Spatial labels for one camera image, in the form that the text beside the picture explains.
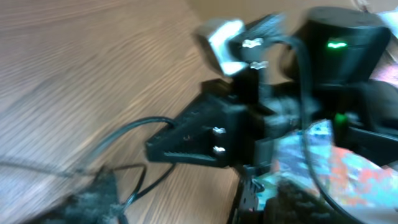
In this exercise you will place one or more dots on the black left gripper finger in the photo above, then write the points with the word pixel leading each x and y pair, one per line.
pixel 95 204

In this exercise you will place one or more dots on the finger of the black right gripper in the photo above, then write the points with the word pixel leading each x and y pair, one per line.
pixel 207 122
pixel 209 160

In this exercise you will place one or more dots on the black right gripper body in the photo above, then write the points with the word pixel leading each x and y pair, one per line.
pixel 272 111

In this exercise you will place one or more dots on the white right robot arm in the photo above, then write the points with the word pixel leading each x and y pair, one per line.
pixel 273 84

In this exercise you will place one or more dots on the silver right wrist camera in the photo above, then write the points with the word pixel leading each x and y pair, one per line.
pixel 214 37

